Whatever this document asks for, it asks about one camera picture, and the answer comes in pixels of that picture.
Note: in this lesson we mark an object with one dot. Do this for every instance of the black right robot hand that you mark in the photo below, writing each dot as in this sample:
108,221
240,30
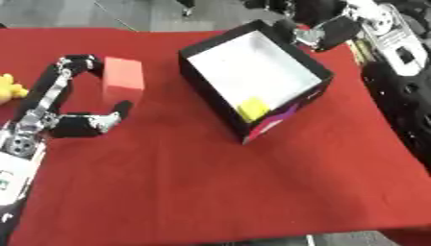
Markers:
334,32

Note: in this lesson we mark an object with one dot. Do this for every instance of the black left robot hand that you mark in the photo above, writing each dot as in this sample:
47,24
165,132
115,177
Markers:
39,102

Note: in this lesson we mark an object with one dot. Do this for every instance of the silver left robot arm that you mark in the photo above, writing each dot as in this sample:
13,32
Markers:
15,179

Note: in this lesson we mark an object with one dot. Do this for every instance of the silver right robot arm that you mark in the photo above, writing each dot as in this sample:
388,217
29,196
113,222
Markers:
396,80

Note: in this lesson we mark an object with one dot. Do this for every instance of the black box with white inside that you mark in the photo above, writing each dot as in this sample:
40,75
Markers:
253,80

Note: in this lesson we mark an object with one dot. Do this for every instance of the yellow soft toy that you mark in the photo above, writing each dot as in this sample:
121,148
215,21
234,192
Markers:
9,88

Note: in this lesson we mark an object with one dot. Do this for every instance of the red rectangular block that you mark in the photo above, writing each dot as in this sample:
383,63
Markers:
122,80

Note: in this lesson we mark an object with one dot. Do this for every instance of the yellow block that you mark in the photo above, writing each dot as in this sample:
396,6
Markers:
252,109

